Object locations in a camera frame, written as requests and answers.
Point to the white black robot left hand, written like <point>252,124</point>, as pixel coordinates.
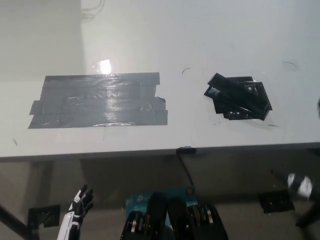
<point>75,215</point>

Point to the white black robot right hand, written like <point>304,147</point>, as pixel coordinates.
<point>300,186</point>

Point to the black desk leg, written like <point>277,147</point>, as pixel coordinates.
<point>15,220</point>

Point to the black robot torso blocks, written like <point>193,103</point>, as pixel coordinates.
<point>175,220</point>

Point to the black tape floor patch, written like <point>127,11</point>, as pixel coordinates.
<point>43,216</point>
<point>276,201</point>

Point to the teal router box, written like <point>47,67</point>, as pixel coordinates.
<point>140,200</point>

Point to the black tape square patch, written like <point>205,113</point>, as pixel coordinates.
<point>240,116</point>

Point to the grey duct tape patch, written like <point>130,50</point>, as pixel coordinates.
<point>97,102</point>

